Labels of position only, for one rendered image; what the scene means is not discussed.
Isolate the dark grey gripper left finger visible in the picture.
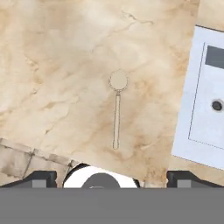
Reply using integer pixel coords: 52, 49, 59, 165
0, 170, 58, 189

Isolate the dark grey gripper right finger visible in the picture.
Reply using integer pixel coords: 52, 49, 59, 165
166, 170, 224, 189

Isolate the beige marble cupboard front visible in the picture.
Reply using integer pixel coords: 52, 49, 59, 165
0, 138, 35, 186

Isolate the white and black round thing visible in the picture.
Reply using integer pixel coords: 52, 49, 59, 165
61, 163, 141, 189

